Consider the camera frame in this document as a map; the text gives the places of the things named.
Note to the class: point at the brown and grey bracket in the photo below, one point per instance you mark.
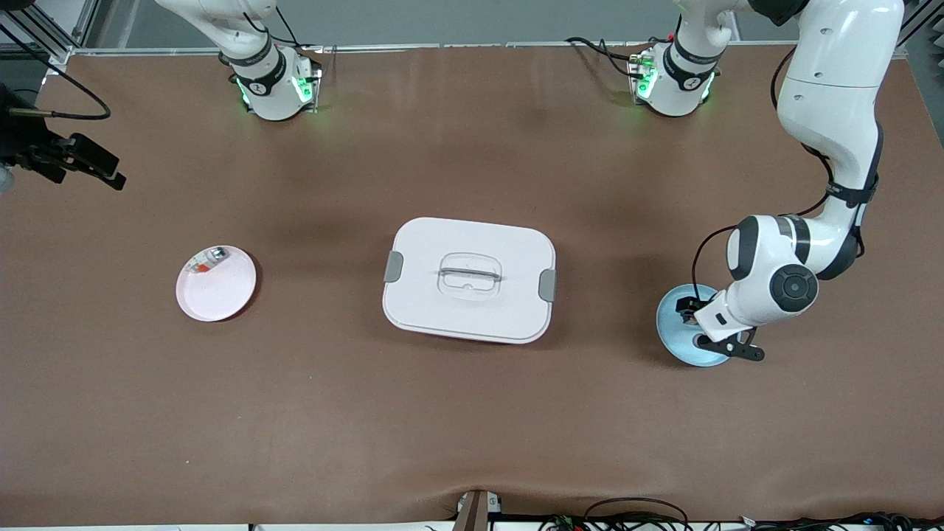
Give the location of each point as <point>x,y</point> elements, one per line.
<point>476,512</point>

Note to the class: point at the pink round plate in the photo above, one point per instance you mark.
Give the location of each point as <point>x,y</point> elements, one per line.
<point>217,295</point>

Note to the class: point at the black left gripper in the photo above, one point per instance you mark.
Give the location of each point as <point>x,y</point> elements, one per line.
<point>690,309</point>

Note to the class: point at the white lidded box grey clips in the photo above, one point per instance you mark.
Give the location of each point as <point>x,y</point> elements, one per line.
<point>472,317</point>

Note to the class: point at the aluminium frame post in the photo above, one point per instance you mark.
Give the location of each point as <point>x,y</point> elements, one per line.
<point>922,16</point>
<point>55,53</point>

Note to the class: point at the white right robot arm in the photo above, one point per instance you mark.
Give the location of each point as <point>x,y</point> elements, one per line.
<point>258,66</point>

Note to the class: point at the light blue round plate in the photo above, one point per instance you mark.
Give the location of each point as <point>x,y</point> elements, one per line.
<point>675,341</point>

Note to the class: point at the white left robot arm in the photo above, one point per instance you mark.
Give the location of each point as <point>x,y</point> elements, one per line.
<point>826,110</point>

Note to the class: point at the silver table edge rail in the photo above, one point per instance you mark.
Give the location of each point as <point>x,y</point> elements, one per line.
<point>442,46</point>

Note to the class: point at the red white silver switch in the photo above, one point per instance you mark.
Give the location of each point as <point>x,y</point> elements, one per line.
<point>215,255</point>

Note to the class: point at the brown table mat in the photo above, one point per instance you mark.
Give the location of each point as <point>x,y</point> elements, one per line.
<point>442,413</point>

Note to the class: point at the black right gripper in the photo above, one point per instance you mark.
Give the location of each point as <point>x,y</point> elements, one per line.
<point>21,141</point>

